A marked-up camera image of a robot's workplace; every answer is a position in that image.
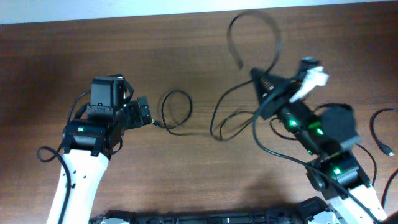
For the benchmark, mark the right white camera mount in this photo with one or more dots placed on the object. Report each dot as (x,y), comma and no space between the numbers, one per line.
(314,77)

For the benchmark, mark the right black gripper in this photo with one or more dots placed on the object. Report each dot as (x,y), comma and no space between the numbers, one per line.
(279,99)

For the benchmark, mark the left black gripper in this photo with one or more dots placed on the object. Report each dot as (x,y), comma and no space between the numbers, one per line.
(133,108)

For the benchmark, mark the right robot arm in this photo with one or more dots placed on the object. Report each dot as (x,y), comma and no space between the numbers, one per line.
(348,196)

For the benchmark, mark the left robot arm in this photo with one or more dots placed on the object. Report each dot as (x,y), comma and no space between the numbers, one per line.
(88,142)

